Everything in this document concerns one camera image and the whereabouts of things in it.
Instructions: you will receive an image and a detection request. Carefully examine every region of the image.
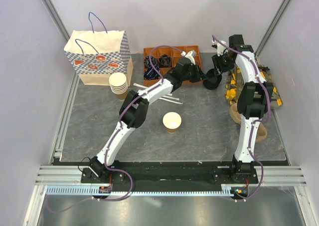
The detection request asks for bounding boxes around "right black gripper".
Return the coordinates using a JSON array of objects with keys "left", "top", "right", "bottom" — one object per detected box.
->
[{"left": 211, "top": 51, "right": 234, "bottom": 76}]

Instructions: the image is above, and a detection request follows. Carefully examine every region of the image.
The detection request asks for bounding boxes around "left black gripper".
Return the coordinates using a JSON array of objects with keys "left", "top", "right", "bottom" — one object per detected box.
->
[{"left": 181, "top": 62, "right": 207, "bottom": 84}]

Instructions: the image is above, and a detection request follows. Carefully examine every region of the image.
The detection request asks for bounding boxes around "single paper coffee cup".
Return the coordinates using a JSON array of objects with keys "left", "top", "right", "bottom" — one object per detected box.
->
[{"left": 162, "top": 112, "right": 182, "bottom": 133}]

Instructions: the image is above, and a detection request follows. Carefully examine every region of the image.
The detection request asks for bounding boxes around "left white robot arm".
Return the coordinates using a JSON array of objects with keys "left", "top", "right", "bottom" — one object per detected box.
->
[{"left": 88, "top": 57, "right": 207, "bottom": 183}]

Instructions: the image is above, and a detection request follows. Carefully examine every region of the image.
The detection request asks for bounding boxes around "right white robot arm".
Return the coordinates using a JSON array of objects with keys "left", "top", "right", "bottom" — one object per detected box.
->
[{"left": 212, "top": 34, "right": 274, "bottom": 183}]

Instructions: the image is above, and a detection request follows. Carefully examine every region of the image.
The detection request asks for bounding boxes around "checkered paper takeout bag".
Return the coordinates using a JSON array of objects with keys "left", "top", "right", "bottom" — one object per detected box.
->
[{"left": 64, "top": 24, "right": 134, "bottom": 85}]

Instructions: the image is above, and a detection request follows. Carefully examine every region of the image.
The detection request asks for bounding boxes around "stack of black lids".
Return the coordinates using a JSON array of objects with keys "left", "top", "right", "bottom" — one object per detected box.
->
[{"left": 203, "top": 69, "right": 222, "bottom": 90}]

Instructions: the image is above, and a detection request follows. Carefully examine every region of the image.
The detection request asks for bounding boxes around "camouflage fabric bag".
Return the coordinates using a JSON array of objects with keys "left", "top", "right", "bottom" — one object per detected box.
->
[{"left": 225, "top": 64, "right": 283, "bottom": 109}]

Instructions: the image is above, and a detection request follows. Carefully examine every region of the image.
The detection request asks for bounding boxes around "orange wooden compartment tray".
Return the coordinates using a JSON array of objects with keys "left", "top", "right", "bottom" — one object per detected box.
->
[{"left": 143, "top": 45, "right": 203, "bottom": 86}]

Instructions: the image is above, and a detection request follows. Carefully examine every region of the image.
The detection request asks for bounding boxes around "brown dark rolled tie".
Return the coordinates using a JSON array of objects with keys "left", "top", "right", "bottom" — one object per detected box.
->
[{"left": 159, "top": 54, "right": 172, "bottom": 68}]

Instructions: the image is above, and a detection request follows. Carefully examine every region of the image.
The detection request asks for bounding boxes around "wrapped paper straw middle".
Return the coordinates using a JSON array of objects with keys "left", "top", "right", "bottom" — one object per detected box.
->
[{"left": 161, "top": 95, "right": 180, "bottom": 101}]

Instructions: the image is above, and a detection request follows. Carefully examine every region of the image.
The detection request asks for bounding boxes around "wrapped paper straw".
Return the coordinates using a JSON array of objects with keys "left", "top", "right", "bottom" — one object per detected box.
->
[
  {"left": 161, "top": 95, "right": 180, "bottom": 101},
  {"left": 133, "top": 83, "right": 172, "bottom": 96},
  {"left": 159, "top": 97, "right": 183, "bottom": 105}
]

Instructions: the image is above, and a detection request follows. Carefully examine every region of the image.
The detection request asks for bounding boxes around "wrapped paper straw lower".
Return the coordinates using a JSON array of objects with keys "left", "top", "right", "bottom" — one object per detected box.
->
[{"left": 159, "top": 97, "right": 183, "bottom": 105}]

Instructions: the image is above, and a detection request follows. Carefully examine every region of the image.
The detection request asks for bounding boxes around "blue striped rolled tie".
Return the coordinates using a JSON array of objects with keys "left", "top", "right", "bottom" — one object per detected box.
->
[{"left": 144, "top": 66, "right": 160, "bottom": 80}]

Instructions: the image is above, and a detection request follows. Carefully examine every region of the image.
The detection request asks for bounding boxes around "dark rolled tie left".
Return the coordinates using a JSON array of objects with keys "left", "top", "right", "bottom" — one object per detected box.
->
[{"left": 144, "top": 55, "right": 157, "bottom": 68}]

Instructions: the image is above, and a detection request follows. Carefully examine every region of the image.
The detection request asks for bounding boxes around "wrapped paper straw upper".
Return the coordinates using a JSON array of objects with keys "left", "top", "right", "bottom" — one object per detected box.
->
[{"left": 133, "top": 83, "right": 172, "bottom": 96}]

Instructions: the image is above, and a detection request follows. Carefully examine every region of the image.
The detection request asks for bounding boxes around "brown pulp cup carrier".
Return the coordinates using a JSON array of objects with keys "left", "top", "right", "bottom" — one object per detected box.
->
[{"left": 229, "top": 103, "right": 268, "bottom": 143}]

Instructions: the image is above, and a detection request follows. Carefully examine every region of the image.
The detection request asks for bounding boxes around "stack of paper cups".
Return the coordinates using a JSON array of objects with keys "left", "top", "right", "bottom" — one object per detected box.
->
[{"left": 109, "top": 72, "right": 128, "bottom": 100}]

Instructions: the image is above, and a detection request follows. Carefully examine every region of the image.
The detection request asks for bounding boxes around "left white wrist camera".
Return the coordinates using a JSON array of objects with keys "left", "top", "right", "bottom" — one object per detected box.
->
[{"left": 181, "top": 50, "right": 196, "bottom": 65}]

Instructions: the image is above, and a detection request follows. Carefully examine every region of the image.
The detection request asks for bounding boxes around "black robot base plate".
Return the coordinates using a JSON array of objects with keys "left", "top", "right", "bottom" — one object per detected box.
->
[{"left": 81, "top": 161, "right": 259, "bottom": 185}]

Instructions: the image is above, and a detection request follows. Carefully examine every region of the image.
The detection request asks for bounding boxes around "grey slotted cable duct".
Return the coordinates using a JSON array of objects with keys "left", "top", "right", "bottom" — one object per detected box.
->
[{"left": 46, "top": 185, "right": 236, "bottom": 197}]

